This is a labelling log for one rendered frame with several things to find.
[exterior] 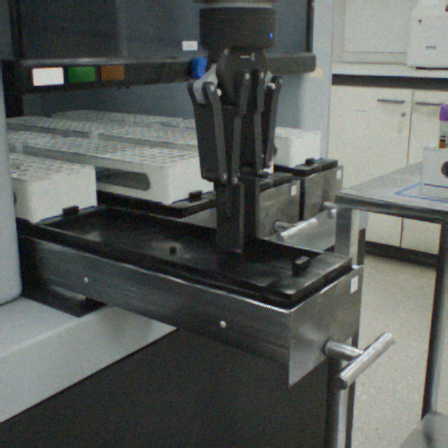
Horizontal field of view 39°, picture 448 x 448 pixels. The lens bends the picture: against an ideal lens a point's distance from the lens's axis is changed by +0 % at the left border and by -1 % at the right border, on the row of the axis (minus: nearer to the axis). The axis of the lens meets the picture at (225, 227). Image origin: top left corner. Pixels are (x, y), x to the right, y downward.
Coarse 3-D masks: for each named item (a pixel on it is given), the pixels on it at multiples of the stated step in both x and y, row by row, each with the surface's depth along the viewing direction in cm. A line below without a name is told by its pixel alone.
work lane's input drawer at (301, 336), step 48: (48, 240) 69; (96, 240) 65; (144, 240) 69; (192, 240) 69; (96, 288) 64; (144, 288) 60; (192, 288) 56; (240, 288) 54; (288, 288) 52; (336, 288) 56; (240, 336) 54; (288, 336) 51; (336, 336) 58; (384, 336) 58; (288, 384) 52; (336, 384) 51
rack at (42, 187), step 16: (16, 160) 82; (32, 160) 82; (48, 160) 82; (16, 176) 74; (32, 176) 73; (48, 176) 72; (64, 176) 74; (80, 176) 76; (16, 192) 72; (32, 192) 71; (48, 192) 72; (64, 192) 74; (80, 192) 76; (16, 208) 73; (32, 208) 71; (48, 208) 73; (80, 208) 77
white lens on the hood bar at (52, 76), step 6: (36, 72) 63; (42, 72) 64; (48, 72) 65; (54, 72) 65; (60, 72) 66; (36, 78) 64; (42, 78) 64; (48, 78) 65; (54, 78) 65; (60, 78) 66; (36, 84) 64; (42, 84) 64; (48, 84) 65; (54, 84) 65
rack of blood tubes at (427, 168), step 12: (432, 144) 84; (432, 156) 81; (444, 156) 80; (432, 168) 81; (420, 180) 83; (432, 180) 82; (444, 180) 81; (420, 192) 83; (432, 192) 82; (444, 192) 81
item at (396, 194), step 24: (408, 168) 100; (336, 192) 84; (360, 192) 84; (384, 192) 84; (408, 192) 84; (336, 216) 85; (408, 216) 78; (432, 216) 76; (336, 240) 86; (432, 312) 125; (432, 336) 126; (336, 360) 91; (432, 360) 127; (432, 384) 128; (336, 408) 92; (432, 408) 130; (336, 432) 93; (432, 432) 123
